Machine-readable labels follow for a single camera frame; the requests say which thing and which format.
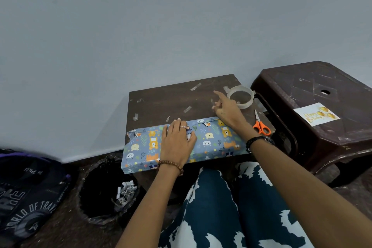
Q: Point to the person's left hand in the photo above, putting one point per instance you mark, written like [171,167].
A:
[175,146]

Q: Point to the person's right hand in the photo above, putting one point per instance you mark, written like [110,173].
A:
[232,115]

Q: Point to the clear tape roll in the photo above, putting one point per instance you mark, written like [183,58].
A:
[247,104]

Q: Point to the happy birthday card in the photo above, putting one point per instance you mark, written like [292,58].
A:
[311,117]

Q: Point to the person's left forearm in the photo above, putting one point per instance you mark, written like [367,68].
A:
[148,213]

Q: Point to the person's right forearm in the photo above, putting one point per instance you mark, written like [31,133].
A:
[305,192]

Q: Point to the crumpled clear tape piece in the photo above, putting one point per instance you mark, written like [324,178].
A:
[196,86]

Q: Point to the small dark wooden table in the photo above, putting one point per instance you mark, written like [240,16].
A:
[157,102]

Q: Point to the brown plastic stool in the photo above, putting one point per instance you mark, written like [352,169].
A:
[290,88]

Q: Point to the crumpled paper scraps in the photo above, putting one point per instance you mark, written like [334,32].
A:
[126,192]

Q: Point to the teal white patterned trousers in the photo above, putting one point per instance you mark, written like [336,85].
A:
[209,215]

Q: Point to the black lined trash bin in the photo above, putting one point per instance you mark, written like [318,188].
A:
[96,195]

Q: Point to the black purple backpack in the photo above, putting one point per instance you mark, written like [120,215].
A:
[26,198]

